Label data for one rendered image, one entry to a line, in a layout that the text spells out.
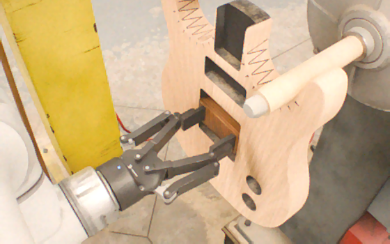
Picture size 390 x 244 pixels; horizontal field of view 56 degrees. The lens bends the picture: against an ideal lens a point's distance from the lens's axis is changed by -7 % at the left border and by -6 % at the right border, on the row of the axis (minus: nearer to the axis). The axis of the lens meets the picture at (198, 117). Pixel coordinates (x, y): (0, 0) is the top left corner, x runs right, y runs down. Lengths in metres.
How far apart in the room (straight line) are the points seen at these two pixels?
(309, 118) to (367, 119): 0.43
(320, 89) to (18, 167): 0.34
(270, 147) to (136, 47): 2.08
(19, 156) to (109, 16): 2.50
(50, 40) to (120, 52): 1.27
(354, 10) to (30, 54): 1.01
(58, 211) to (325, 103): 0.35
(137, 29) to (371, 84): 2.24
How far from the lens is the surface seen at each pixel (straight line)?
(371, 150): 0.92
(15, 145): 0.45
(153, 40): 2.61
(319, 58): 0.50
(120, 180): 0.55
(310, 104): 0.45
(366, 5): 0.57
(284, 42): 2.65
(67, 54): 1.37
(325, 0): 0.62
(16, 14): 1.24
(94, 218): 0.54
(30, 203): 0.51
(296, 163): 0.56
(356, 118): 0.90
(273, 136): 0.54
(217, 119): 0.63
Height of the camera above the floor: 1.57
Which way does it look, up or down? 49 degrees down
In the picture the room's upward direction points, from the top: straight up
